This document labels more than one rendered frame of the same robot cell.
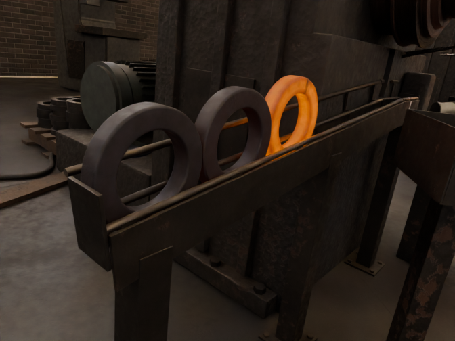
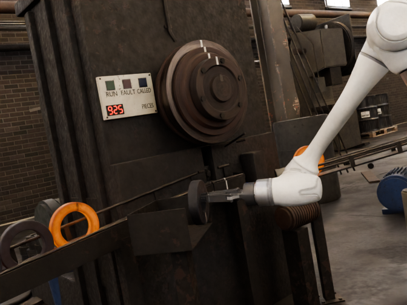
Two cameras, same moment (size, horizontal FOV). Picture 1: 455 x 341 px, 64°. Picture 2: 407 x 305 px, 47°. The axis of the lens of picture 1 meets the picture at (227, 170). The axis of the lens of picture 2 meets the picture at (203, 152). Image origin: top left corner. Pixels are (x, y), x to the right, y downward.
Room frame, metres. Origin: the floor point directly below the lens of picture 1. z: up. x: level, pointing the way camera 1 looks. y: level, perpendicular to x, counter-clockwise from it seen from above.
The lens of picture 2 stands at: (-0.81, -1.01, 0.96)
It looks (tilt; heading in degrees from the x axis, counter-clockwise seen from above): 3 degrees down; 13
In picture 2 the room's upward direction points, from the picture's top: 10 degrees counter-clockwise
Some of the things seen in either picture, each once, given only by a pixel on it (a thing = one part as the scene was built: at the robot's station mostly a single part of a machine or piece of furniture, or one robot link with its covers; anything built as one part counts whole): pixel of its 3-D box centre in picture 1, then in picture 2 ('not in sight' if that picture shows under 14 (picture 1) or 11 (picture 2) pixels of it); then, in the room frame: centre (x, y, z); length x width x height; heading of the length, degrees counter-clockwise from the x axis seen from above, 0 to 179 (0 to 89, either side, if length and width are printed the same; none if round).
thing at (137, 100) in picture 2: not in sight; (128, 95); (1.12, -0.28, 1.15); 0.26 x 0.02 x 0.18; 141
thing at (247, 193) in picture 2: not in sight; (243, 193); (0.75, -0.76, 0.72); 0.09 x 0.08 x 0.07; 86
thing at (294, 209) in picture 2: (428, 202); (304, 253); (1.49, -0.89, 0.27); 0.22 x 0.13 x 0.53; 141
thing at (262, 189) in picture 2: not in sight; (264, 192); (0.74, -0.83, 0.71); 0.09 x 0.06 x 0.09; 176
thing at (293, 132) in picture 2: not in sight; (306, 158); (4.24, -0.93, 0.45); 0.59 x 0.59 x 0.89
